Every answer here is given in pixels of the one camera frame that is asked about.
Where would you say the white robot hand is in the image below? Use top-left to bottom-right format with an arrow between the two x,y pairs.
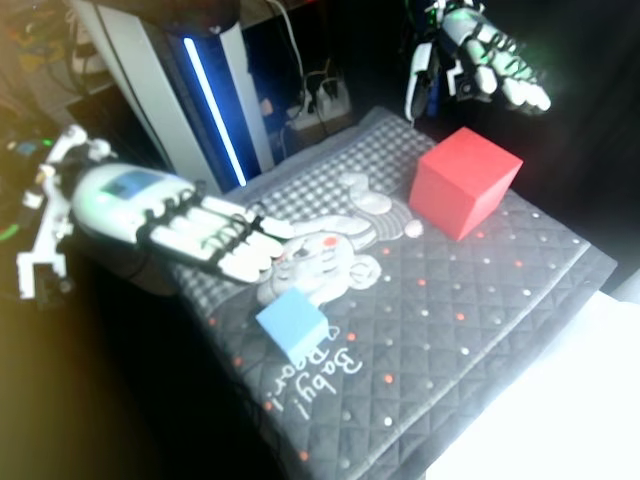
403,2 -> 554,124
69,160 -> 297,297

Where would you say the red cube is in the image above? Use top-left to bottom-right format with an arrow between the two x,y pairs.
408,126 -> 525,242

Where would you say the blue cube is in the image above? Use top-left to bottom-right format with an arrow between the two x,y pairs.
254,287 -> 330,362

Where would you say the white console with blue light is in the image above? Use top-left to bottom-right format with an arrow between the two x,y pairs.
74,0 -> 276,195

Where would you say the white power strip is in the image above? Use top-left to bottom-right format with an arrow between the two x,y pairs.
284,74 -> 352,132

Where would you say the grey quilt with bear print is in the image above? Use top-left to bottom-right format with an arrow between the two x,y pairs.
167,105 -> 620,480

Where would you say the white cable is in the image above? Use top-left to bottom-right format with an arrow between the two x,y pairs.
267,0 -> 311,109

